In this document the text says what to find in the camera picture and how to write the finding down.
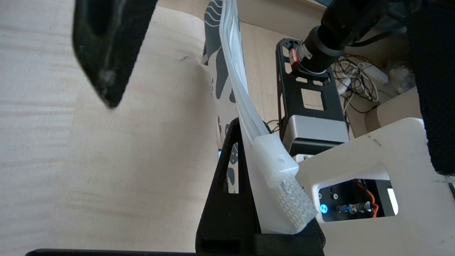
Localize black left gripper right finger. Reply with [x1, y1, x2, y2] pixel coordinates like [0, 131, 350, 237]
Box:
[255, 216, 326, 255]

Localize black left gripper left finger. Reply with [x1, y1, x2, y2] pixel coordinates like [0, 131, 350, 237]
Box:
[196, 117, 262, 251]

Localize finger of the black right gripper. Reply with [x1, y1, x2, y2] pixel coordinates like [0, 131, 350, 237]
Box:
[405, 0, 455, 175]
[72, 0, 159, 109]

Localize white leaf-print pouch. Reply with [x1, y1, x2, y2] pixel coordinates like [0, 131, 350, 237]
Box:
[203, 0, 319, 235]

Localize white black robot base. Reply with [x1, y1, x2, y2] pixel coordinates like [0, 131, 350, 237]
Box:
[275, 37, 350, 157]

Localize white power strip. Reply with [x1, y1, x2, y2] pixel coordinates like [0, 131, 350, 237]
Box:
[341, 60, 389, 95]

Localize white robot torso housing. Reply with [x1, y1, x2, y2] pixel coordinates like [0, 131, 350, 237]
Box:
[295, 117, 455, 256]

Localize light wooden shelf unit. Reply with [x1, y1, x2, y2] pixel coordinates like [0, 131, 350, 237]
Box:
[0, 0, 228, 254]

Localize tangled thin cables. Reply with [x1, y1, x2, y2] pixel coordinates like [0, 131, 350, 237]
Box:
[332, 53, 395, 114]

